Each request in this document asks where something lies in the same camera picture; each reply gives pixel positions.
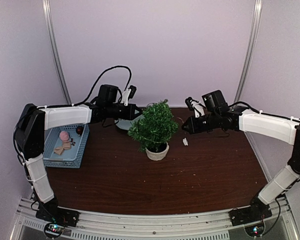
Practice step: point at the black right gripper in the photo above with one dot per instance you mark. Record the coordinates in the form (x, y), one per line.
(193, 130)

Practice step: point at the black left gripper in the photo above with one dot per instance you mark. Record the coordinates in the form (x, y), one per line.
(130, 115)

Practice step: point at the white battery box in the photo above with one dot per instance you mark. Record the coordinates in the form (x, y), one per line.
(185, 141)

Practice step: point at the small green christmas tree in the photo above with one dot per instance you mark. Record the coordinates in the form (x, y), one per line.
(154, 130)

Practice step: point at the pink pompom ornament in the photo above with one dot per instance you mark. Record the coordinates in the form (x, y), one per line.
(64, 136)

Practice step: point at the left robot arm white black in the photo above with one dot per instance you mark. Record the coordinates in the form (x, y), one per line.
(29, 133)

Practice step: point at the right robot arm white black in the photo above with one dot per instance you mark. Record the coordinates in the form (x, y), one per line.
(216, 113)

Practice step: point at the light blue flower plate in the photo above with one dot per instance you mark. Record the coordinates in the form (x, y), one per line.
(124, 124)

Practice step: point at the red brown bauble ornament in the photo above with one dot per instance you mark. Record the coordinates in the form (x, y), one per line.
(79, 130)

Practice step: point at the beige fabric bow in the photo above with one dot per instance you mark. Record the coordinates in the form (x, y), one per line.
(60, 149)

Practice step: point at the light blue plastic basket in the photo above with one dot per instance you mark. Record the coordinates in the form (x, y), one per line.
(72, 158)

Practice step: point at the right circuit board with leds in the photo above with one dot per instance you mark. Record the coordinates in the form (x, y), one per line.
(255, 230)

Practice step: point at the circuit board with leds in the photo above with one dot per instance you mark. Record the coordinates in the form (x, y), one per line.
(255, 230)
(53, 230)

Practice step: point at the left circuit board with leds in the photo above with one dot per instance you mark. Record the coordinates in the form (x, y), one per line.
(53, 230)

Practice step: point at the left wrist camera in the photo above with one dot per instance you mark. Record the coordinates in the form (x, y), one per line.
(128, 94)

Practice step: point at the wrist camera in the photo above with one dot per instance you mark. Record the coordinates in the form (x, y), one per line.
(195, 106)
(128, 94)

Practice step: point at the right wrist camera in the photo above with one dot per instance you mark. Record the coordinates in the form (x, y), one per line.
(195, 106)

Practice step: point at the right aluminium frame post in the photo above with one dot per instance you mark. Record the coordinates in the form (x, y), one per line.
(253, 35)

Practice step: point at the aluminium frame post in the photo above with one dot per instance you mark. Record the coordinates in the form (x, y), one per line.
(54, 47)
(253, 35)

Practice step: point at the front aluminium rail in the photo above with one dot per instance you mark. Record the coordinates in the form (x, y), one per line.
(215, 225)

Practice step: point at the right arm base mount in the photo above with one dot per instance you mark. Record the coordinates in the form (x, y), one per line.
(257, 211)

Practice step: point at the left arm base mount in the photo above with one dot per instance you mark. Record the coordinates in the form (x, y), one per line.
(64, 217)

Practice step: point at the left aluminium frame post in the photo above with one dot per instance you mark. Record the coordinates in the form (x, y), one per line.
(54, 47)

